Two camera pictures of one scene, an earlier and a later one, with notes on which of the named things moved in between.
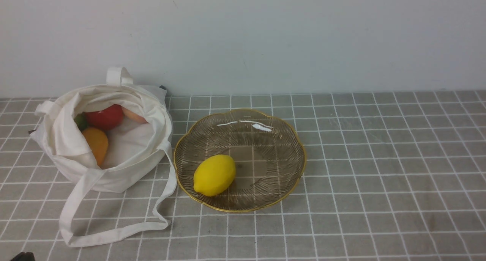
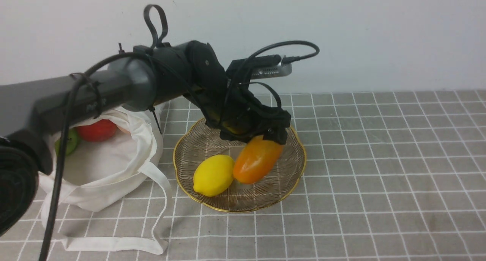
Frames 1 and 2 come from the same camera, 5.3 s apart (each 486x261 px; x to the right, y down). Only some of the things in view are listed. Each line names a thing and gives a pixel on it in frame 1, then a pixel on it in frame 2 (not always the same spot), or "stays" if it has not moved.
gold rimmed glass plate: (269, 159) stays
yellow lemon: (214, 175) stays
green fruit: (80, 119) → (71, 143)
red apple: (108, 118) → (102, 130)
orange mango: (98, 143) → (257, 159)
